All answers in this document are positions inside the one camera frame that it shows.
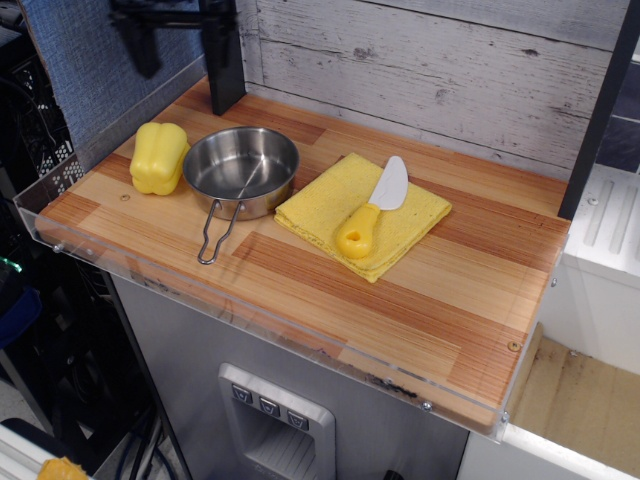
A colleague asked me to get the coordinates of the black left vertical post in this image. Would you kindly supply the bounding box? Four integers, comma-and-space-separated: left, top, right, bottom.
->
199, 1, 246, 116

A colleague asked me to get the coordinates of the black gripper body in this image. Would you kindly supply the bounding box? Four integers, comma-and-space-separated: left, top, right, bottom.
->
109, 1, 205, 30

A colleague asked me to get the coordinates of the black vertical post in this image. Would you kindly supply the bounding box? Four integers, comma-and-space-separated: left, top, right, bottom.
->
199, 1, 246, 116
557, 0, 639, 220

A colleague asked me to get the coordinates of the yellow plastic bell pepper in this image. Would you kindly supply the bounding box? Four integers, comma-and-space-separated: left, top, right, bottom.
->
129, 122, 190, 196

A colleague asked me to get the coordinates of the stainless steel pot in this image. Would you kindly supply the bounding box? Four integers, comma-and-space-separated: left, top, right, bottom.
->
183, 126, 300, 265

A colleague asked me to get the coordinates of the blue fabric panel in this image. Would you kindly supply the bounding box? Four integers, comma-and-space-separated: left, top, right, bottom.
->
19, 0, 203, 149

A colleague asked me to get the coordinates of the yellow folded cloth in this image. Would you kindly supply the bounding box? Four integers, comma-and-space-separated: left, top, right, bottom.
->
275, 153, 452, 283

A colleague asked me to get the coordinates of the black right vertical post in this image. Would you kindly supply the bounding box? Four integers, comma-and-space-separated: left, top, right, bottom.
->
557, 0, 639, 220

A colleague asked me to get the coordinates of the silver toy fridge cabinet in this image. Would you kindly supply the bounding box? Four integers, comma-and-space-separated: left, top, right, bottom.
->
115, 278, 468, 479

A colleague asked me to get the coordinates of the white toy sink unit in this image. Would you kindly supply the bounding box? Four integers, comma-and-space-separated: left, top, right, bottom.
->
459, 165, 639, 479

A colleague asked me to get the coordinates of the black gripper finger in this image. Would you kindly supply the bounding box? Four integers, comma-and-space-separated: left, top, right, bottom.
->
128, 23, 161, 79

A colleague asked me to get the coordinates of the clear acrylic edge guard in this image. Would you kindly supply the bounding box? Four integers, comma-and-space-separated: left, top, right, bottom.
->
16, 154, 569, 437

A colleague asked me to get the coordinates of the silver water dispenser panel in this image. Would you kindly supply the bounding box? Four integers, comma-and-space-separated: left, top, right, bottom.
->
218, 363, 337, 479

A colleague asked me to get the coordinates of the yellow object bottom corner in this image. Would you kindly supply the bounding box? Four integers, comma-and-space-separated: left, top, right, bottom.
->
36, 457, 89, 480

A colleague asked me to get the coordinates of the toy knife yellow handle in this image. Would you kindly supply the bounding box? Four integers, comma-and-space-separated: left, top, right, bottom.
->
336, 156, 409, 259

